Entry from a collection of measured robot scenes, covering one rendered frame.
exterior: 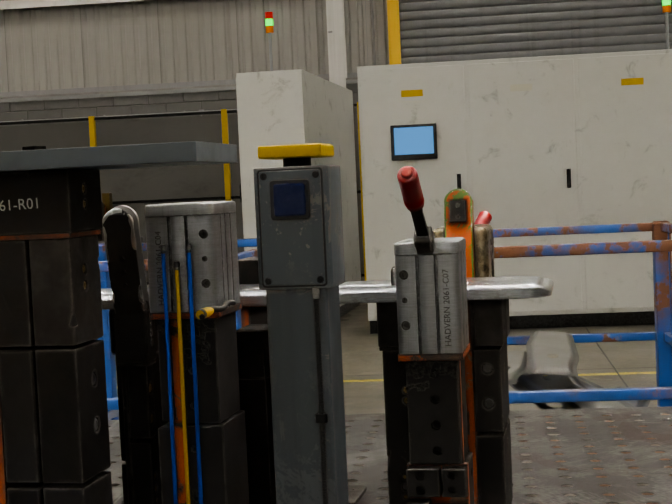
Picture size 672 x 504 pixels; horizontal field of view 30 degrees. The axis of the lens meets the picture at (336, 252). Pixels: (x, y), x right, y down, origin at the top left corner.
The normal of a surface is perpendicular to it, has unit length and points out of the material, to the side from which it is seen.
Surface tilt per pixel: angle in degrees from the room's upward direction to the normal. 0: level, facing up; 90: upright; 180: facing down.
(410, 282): 90
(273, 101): 90
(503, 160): 90
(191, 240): 90
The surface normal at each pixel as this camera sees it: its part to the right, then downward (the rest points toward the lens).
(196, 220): -0.20, 0.06
